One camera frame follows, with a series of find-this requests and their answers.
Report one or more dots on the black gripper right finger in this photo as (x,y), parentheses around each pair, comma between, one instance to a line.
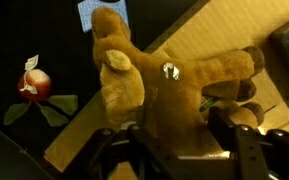
(247,160)

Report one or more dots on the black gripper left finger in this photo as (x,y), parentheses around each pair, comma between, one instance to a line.
(106,148)

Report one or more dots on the brown moose plushie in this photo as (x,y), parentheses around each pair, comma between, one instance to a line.
(166,93)

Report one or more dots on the red turnip plushie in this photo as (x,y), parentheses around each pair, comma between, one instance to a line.
(35,86)

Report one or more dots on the blue sponge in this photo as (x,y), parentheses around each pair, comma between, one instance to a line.
(89,10)

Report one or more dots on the large cardboard box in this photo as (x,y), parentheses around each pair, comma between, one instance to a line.
(164,164)

